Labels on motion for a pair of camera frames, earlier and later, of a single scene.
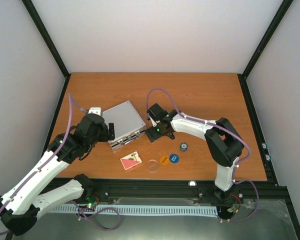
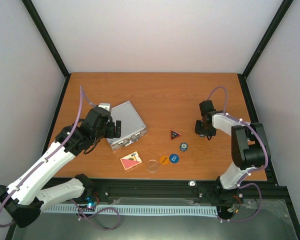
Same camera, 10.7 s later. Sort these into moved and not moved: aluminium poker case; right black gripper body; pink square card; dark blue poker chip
Moved: right black gripper body
Not moved: dark blue poker chip; pink square card; aluminium poker case
